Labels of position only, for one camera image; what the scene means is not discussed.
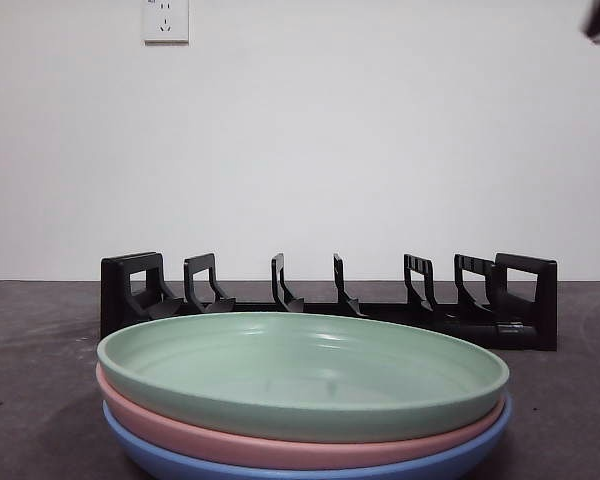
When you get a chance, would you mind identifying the green plate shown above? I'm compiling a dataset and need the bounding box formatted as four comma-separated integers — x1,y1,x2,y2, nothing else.
95,312,510,444

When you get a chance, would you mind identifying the pink plate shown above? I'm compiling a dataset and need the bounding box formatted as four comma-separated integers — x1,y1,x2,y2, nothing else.
95,362,512,471

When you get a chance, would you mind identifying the blue plate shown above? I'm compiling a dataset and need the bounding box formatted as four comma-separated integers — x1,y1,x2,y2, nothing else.
102,394,515,480

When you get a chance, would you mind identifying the black plate rack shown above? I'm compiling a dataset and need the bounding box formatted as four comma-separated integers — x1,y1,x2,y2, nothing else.
99,251,560,352

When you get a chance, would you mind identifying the white wall socket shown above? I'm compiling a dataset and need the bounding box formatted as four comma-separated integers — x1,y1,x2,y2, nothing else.
142,0,190,45

